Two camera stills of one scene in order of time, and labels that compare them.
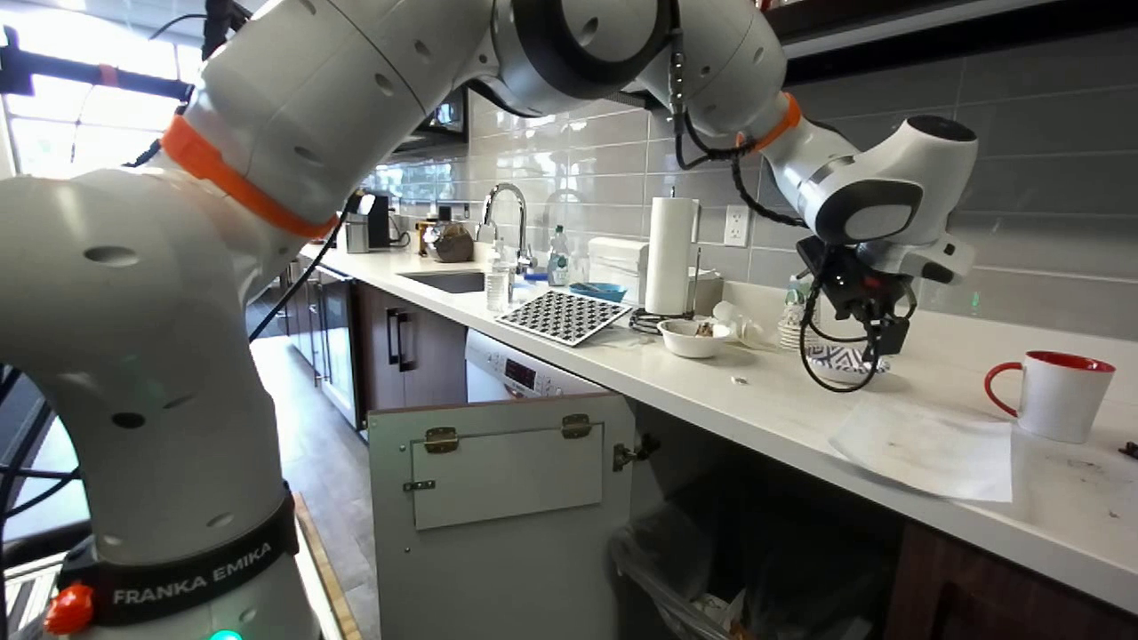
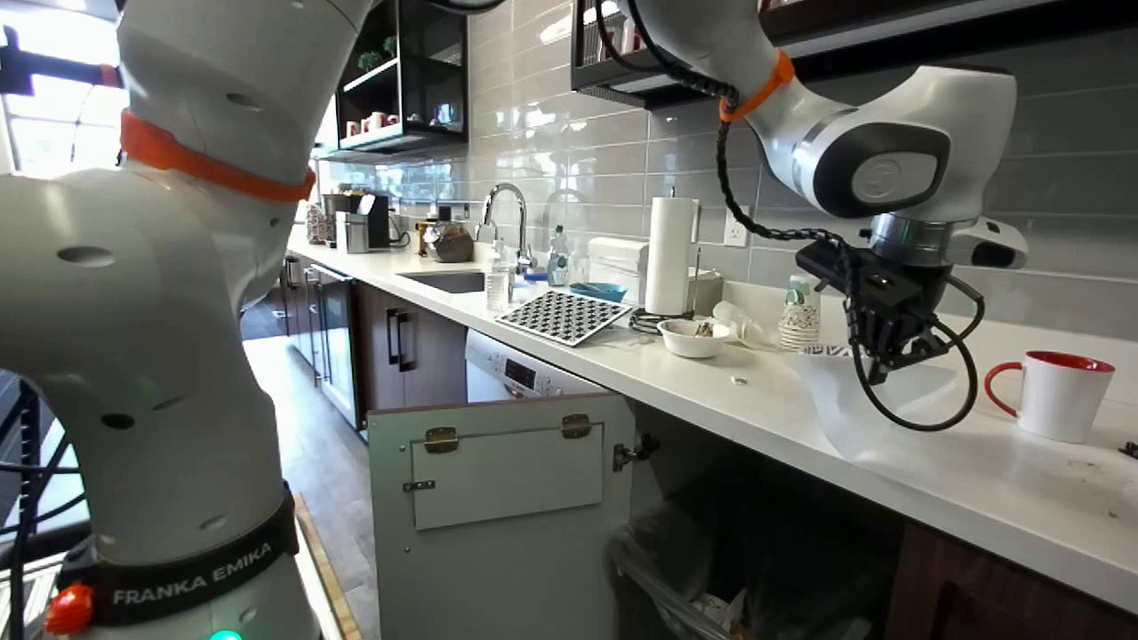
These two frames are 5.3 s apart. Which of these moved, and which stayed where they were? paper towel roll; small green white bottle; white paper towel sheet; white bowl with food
Moved: white paper towel sheet
Stayed: paper towel roll; small green white bottle; white bowl with food
